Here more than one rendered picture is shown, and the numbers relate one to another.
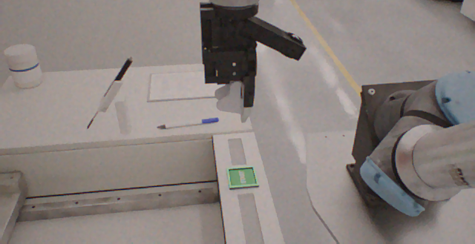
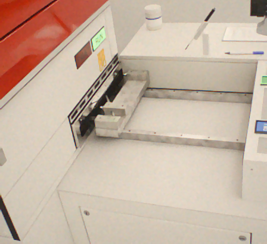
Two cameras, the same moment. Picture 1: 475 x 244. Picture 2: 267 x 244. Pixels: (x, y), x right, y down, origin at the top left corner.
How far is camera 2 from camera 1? 0.62 m
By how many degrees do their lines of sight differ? 26
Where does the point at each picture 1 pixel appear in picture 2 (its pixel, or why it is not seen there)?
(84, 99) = (184, 37)
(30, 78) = (156, 24)
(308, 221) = not seen: outside the picture
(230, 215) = (257, 95)
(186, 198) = (236, 97)
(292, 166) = not seen: outside the picture
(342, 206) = not seen: outside the picture
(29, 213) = (149, 92)
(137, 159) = (210, 71)
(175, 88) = (240, 35)
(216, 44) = not seen: outside the picture
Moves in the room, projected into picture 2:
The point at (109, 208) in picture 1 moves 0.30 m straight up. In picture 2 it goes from (191, 96) to (186, 20)
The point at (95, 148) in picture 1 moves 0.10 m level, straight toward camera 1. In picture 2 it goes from (188, 61) to (190, 74)
